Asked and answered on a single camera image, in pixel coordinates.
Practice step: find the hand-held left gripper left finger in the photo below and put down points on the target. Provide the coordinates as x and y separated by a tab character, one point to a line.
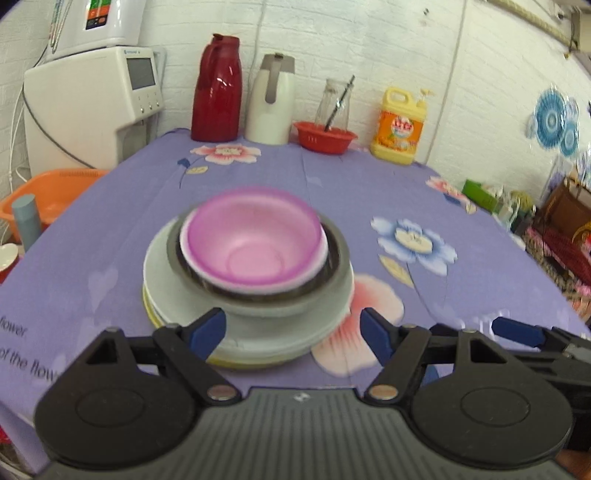
207	330

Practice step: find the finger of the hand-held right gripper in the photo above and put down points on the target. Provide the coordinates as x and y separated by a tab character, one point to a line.
517	330

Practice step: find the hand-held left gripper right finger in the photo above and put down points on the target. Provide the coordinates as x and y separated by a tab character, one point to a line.
376	330

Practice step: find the stack of white plates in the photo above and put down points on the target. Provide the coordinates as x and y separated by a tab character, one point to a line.
161	277

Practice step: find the stainless steel bowl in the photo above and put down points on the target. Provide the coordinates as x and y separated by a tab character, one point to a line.
277	307

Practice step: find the plain white plate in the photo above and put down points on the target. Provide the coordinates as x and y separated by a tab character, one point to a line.
277	353

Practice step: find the purple plastic bowl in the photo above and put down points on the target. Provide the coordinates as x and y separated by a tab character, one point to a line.
254	240

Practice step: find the dark red patterned cloth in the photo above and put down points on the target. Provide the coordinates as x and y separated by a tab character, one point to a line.
558	249

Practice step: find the green box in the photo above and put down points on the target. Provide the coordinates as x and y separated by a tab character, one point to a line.
475	191

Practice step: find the purple floral tablecloth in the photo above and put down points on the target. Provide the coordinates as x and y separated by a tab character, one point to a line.
323	184

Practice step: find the red plastic colander basket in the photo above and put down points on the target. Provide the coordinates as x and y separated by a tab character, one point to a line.
323	141

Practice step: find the yellow detergent bottle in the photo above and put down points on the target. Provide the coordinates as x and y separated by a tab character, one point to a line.
397	134

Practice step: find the orange plastic basin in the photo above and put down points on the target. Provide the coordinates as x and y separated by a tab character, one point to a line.
55	189

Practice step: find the grey cylindrical bottle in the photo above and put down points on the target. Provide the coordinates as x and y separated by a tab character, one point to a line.
27	221

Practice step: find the white and red dish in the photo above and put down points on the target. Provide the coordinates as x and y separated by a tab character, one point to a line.
7	261

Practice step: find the white thermos jug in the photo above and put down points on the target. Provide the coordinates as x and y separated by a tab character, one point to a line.
272	115

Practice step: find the red thermos jug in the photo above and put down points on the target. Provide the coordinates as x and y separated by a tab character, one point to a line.
217	101

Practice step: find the clear glass pitcher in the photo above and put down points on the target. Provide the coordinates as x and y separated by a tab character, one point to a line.
332	104

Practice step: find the black stirring stick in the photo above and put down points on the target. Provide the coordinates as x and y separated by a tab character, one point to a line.
341	99

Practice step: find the white water dispenser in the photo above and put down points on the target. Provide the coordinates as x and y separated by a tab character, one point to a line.
83	110

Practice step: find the white water purifier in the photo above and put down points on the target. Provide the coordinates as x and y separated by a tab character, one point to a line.
111	23

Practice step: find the blue wall decoration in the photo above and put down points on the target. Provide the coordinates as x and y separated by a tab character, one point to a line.
551	120

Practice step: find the white wall pipe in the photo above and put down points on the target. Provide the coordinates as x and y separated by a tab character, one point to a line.
450	69

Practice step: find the beige wall conduit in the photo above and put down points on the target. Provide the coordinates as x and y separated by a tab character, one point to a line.
531	18

